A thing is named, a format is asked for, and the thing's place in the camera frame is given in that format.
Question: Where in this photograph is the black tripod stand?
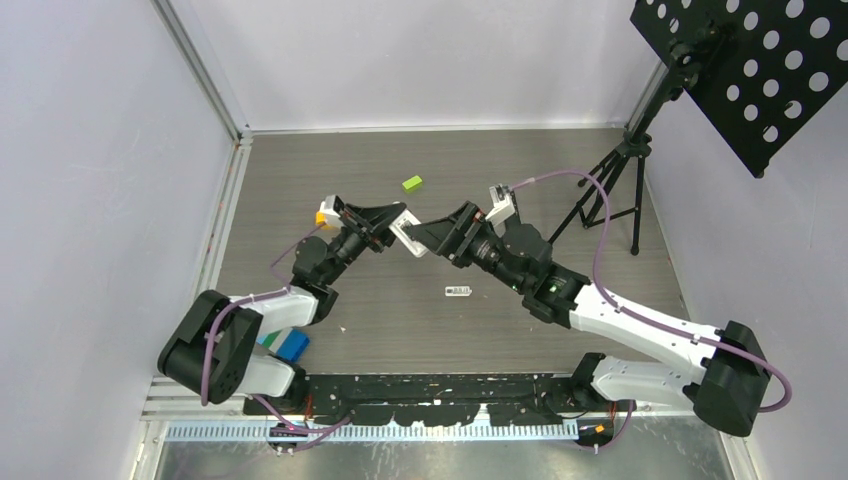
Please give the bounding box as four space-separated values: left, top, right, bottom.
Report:
549 63 680 256

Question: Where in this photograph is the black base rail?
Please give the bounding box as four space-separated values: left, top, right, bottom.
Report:
243 373 628 427

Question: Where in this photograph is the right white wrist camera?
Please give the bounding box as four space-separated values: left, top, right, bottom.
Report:
486 184 517 227

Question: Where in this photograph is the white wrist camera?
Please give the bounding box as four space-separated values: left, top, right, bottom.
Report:
316 195 344 229
486 184 517 227

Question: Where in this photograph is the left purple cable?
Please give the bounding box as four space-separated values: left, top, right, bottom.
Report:
199 221 356 455

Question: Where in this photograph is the black perforated panel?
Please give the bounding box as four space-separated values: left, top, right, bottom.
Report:
630 0 847 178

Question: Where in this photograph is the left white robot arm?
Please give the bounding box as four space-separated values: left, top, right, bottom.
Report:
157 195 408 414

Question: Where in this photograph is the blue green toy brick stack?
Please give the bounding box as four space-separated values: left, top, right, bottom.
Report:
257 329 310 363

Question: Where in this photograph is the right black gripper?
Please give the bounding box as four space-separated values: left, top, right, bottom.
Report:
408 201 528 293

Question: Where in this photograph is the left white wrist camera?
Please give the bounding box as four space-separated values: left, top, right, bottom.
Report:
316 195 344 229

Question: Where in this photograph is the white remote control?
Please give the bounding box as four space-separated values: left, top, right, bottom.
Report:
389 209 428 258

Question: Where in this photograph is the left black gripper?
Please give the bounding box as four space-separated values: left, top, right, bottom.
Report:
322 204 410 286

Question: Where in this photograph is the white battery cover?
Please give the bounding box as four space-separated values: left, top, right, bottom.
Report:
444 286 473 297

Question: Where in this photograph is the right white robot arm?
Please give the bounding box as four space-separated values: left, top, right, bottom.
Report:
401 202 772 437

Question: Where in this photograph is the green block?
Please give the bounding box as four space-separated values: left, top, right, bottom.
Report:
401 175 424 194

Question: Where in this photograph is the aluminium frame post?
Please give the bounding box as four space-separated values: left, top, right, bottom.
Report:
151 0 251 145

